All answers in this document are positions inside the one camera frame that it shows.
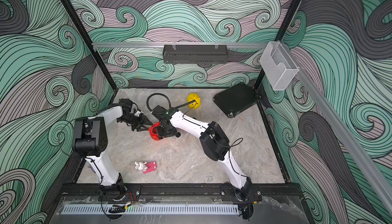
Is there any black square plate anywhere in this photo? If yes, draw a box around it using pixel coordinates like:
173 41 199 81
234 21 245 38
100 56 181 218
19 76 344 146
213 83 259 118

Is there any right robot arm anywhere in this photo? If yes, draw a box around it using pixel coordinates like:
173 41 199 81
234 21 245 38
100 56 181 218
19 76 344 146
150 105 252 201

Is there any black perforated wall tray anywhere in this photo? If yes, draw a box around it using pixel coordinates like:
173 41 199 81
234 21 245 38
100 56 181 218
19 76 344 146
162 45 229 67

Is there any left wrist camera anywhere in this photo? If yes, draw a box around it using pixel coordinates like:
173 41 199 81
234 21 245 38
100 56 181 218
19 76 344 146
134 110 143 117

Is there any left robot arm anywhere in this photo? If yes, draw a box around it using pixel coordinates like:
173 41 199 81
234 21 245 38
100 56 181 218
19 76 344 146
71 99 153 196

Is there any red piggy bank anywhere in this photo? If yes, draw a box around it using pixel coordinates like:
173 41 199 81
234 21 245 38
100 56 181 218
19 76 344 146
148 122 164 141

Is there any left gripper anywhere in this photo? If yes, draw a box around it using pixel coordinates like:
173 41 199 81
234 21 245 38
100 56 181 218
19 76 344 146
119 114 154 132

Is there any aluminium right rail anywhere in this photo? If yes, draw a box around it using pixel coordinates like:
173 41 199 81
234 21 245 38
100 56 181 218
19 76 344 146
281 42 392 213

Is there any clear plastic wall bin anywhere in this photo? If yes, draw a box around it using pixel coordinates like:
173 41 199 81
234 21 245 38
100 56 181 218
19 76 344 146
260 41 299 91

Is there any white bunny on pink base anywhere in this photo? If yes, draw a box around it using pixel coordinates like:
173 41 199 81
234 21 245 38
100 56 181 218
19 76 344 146
135 161 157 174

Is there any yellow piggy bank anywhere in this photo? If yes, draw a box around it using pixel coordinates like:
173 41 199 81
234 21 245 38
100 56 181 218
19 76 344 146
187 93 201 109

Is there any white vented strip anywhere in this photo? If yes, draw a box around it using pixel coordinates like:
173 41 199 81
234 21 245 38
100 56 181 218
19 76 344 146
60 204 239 215

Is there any aluminium back rail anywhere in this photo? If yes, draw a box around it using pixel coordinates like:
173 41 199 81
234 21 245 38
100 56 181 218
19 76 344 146
92 41 268 49

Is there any aluminium rail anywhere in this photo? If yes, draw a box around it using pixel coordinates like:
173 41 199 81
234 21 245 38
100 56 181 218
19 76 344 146
92 41 268 49
281 42 392 213

